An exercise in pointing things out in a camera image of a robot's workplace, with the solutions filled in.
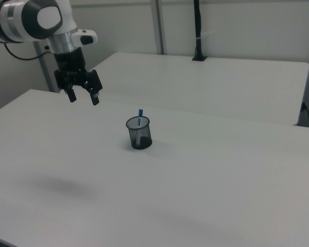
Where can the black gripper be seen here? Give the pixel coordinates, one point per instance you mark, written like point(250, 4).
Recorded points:
point(70, 64)

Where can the white marker with blue cap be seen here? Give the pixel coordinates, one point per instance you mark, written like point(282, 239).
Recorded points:
point(140, 117)

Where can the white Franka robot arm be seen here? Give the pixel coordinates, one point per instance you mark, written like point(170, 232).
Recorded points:
point(20, 18)

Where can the black mesh pen cup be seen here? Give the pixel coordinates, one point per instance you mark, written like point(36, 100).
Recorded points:
point(141, 136)

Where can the black pole with base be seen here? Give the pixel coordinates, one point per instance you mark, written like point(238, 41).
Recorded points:
point(198, 31)

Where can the grey metal wall post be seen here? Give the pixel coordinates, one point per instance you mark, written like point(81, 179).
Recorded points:
point(159, 25)
point(45, 72)

